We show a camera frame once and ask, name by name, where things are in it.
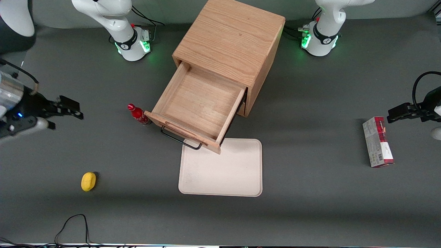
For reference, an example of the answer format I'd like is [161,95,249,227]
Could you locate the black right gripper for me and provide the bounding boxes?
[7,92,84,131]

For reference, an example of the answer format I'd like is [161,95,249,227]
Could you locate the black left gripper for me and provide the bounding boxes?
[387,87,441,124]

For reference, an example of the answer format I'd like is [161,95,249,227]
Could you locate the black metal drawer handle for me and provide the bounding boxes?
[160,125,203,151]

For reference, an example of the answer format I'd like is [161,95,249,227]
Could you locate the wooden drawer with shallow front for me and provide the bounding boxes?
[144,61,248,155]

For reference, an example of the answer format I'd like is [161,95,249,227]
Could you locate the wooden drawer cabinet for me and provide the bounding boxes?
[172,0,286,118]

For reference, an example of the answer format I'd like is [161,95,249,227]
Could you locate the grey and red carton box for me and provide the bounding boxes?
[362,116,395,168]

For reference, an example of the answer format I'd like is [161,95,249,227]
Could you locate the yellow lemon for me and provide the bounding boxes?
[81,172,97,192]

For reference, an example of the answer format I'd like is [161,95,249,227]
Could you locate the red cola bottle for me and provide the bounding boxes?
[127,103,151,126]

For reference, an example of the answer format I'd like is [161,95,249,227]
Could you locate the beige plastic tray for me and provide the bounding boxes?
[178,138,263,197]

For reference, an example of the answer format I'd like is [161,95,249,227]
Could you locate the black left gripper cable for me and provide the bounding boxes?
[412,71,441,111]

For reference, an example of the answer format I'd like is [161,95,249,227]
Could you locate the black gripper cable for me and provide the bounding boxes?
[0,59,40,96]
[412,71,441,111]

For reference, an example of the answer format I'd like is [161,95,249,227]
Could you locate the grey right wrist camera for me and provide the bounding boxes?
[0,116,49,139]

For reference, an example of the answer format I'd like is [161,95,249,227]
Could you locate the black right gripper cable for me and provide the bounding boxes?
[0,59,40,96]

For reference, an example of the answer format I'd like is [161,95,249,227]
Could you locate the black cable on table edge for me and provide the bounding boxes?
[0,214,128,248]

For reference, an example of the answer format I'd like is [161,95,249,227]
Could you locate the black right arm base cables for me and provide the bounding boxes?
[130,6,165,44]

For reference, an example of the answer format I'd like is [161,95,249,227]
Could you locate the black arm base cables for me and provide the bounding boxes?
[284,7,323,42]
[130,6,165,44]

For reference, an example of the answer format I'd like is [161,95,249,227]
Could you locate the black left arm base cables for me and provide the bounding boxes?
[284,7,323,42]

